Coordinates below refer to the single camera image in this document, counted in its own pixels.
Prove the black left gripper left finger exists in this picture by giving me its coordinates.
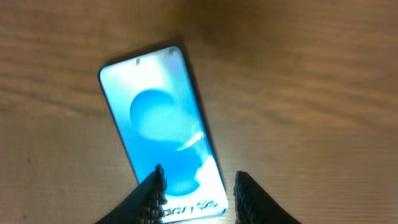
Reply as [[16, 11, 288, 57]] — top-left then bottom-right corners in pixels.
[[96, 164, 167, 224]]

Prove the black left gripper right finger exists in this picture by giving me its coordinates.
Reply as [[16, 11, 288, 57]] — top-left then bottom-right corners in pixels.
[[233, 171, 300, 224]]

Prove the blue screen smartphone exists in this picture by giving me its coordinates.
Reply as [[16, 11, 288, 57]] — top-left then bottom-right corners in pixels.
[[98, 45, 229, 223]]

